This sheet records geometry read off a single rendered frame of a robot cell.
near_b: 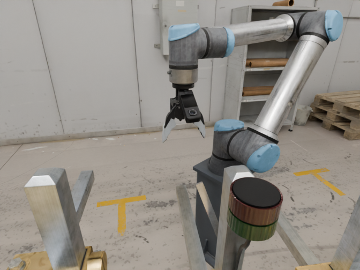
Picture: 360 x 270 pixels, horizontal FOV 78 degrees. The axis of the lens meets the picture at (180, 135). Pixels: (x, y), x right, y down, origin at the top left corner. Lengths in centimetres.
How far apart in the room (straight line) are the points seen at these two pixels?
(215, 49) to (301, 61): 47
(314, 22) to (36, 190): 111
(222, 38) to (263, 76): 281
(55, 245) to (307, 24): 114
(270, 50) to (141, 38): 175
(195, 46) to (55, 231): 55
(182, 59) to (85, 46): 235
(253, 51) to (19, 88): 296
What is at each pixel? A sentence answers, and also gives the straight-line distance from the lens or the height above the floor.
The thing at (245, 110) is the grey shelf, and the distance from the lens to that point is 353.
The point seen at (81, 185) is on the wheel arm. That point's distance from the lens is 58.
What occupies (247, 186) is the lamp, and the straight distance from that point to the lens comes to 29.
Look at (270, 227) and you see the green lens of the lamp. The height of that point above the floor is 108.
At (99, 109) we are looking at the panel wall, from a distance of 308.
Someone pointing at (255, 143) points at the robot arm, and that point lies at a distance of 101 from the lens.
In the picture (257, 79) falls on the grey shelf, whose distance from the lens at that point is 349.
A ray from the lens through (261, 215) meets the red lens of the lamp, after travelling 27.
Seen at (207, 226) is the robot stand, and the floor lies 23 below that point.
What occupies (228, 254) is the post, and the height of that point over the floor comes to 97.
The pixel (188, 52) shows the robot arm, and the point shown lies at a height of 123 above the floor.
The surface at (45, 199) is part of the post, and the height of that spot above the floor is 110.
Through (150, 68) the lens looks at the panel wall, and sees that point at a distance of 297.
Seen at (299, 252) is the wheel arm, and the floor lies 83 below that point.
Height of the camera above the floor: 128
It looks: 25 degrees down
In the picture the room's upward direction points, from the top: straight up
